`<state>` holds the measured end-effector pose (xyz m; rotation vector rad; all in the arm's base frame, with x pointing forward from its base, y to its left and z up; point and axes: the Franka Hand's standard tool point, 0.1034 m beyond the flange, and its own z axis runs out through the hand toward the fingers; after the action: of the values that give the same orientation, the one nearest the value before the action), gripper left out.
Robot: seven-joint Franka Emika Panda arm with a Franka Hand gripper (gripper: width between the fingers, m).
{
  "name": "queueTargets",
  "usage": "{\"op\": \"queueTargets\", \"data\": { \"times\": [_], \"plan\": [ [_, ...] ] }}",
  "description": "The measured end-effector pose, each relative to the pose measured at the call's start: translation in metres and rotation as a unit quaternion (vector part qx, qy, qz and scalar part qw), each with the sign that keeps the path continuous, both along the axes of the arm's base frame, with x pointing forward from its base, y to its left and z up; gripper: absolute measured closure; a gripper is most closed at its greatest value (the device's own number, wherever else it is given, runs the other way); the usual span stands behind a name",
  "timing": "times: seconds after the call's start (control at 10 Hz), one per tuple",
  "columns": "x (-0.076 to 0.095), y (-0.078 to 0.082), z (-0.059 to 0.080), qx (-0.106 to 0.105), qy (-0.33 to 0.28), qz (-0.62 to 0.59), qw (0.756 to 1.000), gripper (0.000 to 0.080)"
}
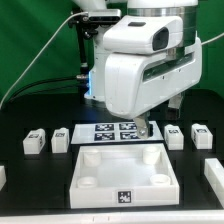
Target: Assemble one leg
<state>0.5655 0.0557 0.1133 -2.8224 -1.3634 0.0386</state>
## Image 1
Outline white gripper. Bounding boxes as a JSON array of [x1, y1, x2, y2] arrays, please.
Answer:
[[105, 38, 202, 139]]

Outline white square tabletop tray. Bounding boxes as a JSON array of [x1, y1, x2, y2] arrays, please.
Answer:
[[69, 143, 180, 208]]

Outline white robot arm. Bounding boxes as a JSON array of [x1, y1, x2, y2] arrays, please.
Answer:
[[72, 0, 202, 138]]

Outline white sheet with markers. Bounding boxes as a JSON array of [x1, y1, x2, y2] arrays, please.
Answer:
[[70, 120, 165, 146]]

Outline white obstacle bar right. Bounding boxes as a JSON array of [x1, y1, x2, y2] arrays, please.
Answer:
[[204, 158, 224, 208]]

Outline white block left edge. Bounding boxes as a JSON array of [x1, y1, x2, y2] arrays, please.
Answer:
[[0, 166, 6, 191]]

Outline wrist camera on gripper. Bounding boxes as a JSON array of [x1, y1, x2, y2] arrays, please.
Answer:
[[103, 16, 183, 54]]

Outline white front rail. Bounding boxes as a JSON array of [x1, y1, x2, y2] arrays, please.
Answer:
[[0, 210, 224, 224]]

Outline black camera stand pole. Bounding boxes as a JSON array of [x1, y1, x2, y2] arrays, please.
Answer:
[[68, 16, 89, 75]]

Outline black camera on mount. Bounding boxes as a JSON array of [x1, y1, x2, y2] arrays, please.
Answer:
[[88, 9, 121, 24]]

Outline black cable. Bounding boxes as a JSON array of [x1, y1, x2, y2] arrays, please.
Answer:
[[0, 76, 88, 105]]

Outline white camera cable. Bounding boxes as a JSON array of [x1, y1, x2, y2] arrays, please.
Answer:
[[0, 11, 90, 111]]

